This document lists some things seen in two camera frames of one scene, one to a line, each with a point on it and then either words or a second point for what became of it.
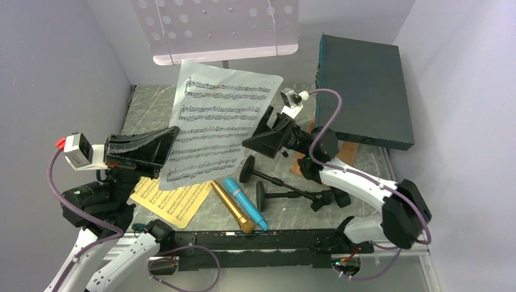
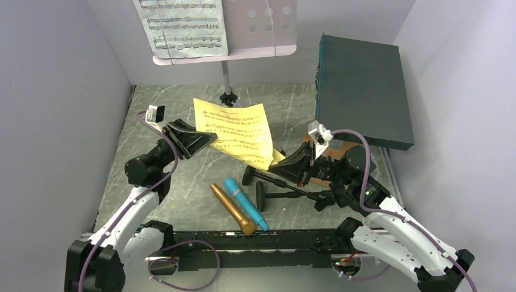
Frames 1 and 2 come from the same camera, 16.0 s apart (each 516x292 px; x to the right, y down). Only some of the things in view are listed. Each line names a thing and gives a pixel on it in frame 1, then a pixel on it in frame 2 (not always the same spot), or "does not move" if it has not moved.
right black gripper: (270, 141) -> (297, 166)
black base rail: (300, 249) does not move
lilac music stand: (185, 31) does not move
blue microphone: (232, 185) does not move
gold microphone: (246, 225) does not move
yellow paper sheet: (178, 206) -> (242, 132)
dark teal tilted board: (369, 77) does not move
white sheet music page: (215, 110) -> (184, 28)
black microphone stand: (317, 199) does not move
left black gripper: (145, 152) -> (186, 139)
